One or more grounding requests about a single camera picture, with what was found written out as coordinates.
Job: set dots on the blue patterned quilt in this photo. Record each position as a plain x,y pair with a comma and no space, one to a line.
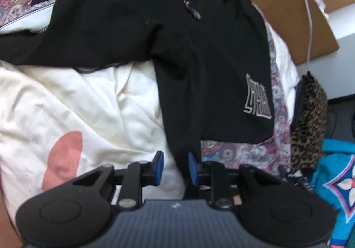
327,159

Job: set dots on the black shorts bear print trim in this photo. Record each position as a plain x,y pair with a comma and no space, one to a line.
194,56

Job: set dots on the black ribbed knit garment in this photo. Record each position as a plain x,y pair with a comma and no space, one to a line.
298,98

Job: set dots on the leopard print garment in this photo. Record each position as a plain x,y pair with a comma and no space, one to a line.
307,126

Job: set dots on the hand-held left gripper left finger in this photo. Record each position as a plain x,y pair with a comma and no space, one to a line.
159,167

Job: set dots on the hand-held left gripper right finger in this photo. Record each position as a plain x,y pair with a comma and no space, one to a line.
192,169

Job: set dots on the cream bear printed blanket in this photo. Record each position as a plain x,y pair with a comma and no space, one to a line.
83,103

